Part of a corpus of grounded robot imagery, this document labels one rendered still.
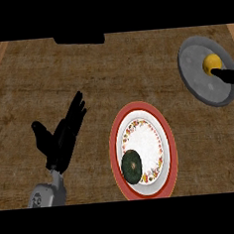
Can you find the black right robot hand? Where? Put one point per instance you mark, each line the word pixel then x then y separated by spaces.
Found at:
pixel 230 76

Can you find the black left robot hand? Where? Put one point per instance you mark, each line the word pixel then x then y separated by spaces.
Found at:
pixel 62 139

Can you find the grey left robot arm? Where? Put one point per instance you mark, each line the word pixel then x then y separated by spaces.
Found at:
pixel 48 194

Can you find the yellow lemon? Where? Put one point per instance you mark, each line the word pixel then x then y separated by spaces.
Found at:
pixel 211 61

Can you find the grey round pan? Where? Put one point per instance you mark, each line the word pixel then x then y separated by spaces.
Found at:
pixel 194 68

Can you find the white plate with floral rim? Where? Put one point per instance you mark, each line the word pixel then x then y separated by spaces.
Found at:
pixel 144 143

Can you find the dark green round squash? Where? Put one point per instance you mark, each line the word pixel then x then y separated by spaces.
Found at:
pixel 131 167

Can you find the red oval placemat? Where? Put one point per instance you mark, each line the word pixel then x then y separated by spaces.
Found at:
pixel 173 144

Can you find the black appliance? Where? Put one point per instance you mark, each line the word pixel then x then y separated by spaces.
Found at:
pixel 79 39

